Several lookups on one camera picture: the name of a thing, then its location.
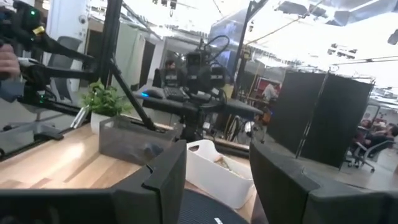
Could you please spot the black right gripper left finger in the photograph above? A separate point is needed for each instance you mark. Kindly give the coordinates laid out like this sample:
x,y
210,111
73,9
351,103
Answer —
x,y
149,193

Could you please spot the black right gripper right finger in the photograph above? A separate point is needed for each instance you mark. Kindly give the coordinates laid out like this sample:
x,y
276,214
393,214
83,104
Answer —
x,y
295,193

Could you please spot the white light blue snack bar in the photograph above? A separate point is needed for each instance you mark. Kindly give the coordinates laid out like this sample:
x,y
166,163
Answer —
x,y
218,221

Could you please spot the person's forearm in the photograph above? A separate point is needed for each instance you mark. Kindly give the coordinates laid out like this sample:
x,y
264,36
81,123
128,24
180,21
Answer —
x,y
11,90

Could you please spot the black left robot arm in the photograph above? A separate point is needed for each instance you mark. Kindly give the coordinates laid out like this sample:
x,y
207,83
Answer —
x,y
202,74

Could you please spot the grey translucent plastic bin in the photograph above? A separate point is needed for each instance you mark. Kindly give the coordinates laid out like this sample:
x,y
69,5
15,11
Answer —
x,y
130,143

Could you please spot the round dark blue woven mat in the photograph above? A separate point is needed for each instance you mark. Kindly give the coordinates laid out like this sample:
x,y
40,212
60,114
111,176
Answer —
x,y
202,208

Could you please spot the white plastic bin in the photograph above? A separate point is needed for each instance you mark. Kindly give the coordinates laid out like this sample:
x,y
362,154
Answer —
x,y
214,183

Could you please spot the grey rolling office chair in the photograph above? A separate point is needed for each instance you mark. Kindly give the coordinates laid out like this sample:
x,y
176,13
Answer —
x,y
367,154

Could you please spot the black folding partition screen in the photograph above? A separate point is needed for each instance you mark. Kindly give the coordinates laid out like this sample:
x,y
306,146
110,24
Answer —
x,y
329,118

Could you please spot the black computer mouse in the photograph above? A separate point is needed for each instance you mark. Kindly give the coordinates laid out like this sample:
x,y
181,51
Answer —
x,y
154,93

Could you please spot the small green potted plant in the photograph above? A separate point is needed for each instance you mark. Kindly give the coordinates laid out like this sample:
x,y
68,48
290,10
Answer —
x,y
104,101

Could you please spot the black keyboard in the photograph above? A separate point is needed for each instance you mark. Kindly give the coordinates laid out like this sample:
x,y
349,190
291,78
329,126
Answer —
x,y
175,93

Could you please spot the person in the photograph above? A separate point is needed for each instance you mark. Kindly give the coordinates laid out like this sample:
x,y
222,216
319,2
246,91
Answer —
x,y
382,137
270,91
170,73

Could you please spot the black desk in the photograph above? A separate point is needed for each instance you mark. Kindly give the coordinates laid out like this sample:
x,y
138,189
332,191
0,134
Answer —
x,y
236,107

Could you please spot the person's hand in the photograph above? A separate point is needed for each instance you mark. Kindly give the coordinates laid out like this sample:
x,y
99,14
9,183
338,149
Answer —
x,y
8,62

